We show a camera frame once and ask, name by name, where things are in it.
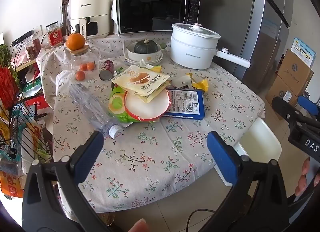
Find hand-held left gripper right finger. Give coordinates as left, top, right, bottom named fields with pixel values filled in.
left=200, top=131, right=290, bottom=232

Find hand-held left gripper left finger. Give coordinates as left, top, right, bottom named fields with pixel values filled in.
left=22, top=130, right=110, bottom=232

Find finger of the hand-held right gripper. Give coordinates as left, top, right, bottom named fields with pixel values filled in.
left=297, top=95, right=320, bottom=118
left=272, top=96, right=300, bottom=128

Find clear plastic bottle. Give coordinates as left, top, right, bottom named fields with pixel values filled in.
left=69, top=83, right=123, bottom=139

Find green snack packet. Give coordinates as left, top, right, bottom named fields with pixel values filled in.
left=108, top=84, right=140, bottom=123

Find blue cardboard box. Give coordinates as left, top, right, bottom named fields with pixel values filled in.
left=164, top=89, right=205, bottom=120

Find round red-rimmed paper lid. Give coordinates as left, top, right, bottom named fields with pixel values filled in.
left=124, top=88, right=171, bottom=121

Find black wire basket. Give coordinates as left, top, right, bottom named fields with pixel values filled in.
left=0, top=82, right=54, bottom=165

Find cream snack packet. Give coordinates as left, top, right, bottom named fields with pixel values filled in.
left=111, top=65, right=172, bottom=103

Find person's right hand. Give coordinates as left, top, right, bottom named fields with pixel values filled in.
left=295, top=158, right=320, bottom=197

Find person's left hand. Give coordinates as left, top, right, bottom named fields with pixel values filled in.
left=125, top=218, right=147, bottom=232

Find brown cardboard box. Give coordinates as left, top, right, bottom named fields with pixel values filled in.
left=275, top=49, right=314, bottom=97
left=265, top=74, right=307, bottom=108

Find white stool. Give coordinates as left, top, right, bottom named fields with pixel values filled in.
left=214, top=117, right=282, bottom=186

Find floral tablecloth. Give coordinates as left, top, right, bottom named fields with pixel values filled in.
left=36, top=33, right=265, bottom=214

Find red cardboard box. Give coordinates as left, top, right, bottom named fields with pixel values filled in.
left=24, top=97, right=50, bottom=112

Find yellow wrapper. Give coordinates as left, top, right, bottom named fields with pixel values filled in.
left=185, top=73, right=209, bottom=92

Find red drink can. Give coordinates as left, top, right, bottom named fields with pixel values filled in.
left=99, top=60, right=115, bottom=81

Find grey refrigerator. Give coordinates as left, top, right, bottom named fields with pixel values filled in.
left=225, top=0, right=298, bottom=90

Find small white snack packet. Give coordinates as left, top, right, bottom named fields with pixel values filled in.
left=172, top=74, right=192, bottom=90

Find orange packet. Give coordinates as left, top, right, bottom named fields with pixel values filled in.
left=0, top=170, right=25, bottom=197

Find glass jar with wooden lid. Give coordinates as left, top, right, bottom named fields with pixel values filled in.
left=65, top=45, right=102, bottom=82

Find red net bag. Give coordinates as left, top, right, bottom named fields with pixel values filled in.
left=0, top=67, right=20, bottom=103

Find cream ceramic bowl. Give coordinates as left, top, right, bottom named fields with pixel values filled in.
left=126, top=42, right=163, bottom=61

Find white electric cooking pot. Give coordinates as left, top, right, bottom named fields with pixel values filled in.
left=171, top=23, right=251, bottom=70

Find large orange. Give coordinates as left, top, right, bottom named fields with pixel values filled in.
left=66, top=33, right=85, bottom=50

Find jars of red spices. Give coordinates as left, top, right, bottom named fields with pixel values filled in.
left=24, top=38, right=42, bottom=61

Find dark green pumpkin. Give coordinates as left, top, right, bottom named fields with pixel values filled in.
left=134, top=40, right=158, bottom=54

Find glass pot lid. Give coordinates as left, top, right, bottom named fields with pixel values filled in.
left=172, top=23, right=221, bottom=39

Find glass jar with red label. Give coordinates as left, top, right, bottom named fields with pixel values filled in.
left=46, top=22, right=65, bottom=48

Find green plant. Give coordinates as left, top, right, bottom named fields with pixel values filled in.
left=0, top=44, right=19, bottom=85

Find black power strip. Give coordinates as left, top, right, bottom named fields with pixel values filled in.
left=11, top=30, right=34, bottom=46

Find glass vase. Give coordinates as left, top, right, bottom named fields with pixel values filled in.
left=59, top=4, right=73, bottom=36

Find cream air fryer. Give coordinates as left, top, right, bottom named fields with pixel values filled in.
left=69, top=0, right=112, bottom=39

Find black microwave oven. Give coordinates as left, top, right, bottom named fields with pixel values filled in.
left=116, top=0, right=202, bottom=36

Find blue and white wall poster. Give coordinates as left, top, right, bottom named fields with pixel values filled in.
left=291, top=37, right=317, bottom=68

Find black cable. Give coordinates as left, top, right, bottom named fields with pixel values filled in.
left=185, top=208, right=215, bottom=232

